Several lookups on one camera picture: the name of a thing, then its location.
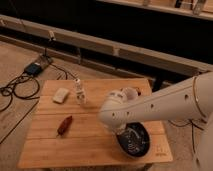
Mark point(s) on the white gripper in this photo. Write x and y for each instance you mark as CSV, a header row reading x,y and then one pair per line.
x,y
120,129

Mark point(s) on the black ceramic bowl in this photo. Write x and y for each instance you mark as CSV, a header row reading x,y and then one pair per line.
x,y
135,140

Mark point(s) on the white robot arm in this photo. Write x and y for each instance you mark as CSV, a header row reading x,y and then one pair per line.
x,y
188,99

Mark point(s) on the white paper cup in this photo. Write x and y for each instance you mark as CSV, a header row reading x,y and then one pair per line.
x,y
130,92

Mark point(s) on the small white bottle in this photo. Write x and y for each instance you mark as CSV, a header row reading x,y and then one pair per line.
x,y
80,92

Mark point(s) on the red sausage toy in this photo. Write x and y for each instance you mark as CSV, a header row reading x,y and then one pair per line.
x,y
64,125

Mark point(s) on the white sponge block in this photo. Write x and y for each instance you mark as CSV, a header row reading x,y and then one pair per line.
x,y
60,95

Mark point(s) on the black power adapter box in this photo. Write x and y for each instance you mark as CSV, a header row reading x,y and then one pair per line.
x,y
33,69

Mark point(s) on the wooden rail beam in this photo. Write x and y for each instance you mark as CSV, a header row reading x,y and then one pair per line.
x,y
129,52

